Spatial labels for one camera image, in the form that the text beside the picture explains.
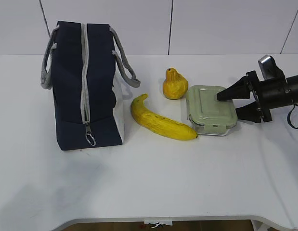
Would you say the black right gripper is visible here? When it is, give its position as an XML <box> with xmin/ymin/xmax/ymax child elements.
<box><xmin>217</xmin><ymin>71</ymin><xmax>286</xmax><ymax>123</ymax></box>

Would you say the navy blue lunch bag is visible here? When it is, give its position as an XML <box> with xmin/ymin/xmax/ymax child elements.
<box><xmin>40</xmin><ymin>20</ymin><xmax>142</xmax><ymax>151</ymax></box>

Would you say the yellow banana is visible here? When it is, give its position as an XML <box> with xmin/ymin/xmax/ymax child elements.
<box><xmin>130</xmin><ymin>93</ymin><xmax>198</xmax><ymax>141</ymax></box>

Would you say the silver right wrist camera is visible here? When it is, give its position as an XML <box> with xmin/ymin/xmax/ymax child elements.
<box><xmin>258</xmin><ymin>55</ymin><xmax>285</xmax><ymax>80</ymax></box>

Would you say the green lidded glass container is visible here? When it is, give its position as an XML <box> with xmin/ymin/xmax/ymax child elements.
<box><xmin>185</xmin><ymin>85</ymin><xmax>238</xmax><ymax>136</ymax></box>

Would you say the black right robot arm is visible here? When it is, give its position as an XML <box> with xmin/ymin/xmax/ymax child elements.
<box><xmin>217</xmin><ymin>71</ymin><xmax>298</xmax><ymax>123</ymax></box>

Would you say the yellow pear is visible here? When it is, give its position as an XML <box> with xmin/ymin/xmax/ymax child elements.
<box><xmin>163</xmin><ymin>68</ymin><xmax>188</xmax><ymax>100</ymax></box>

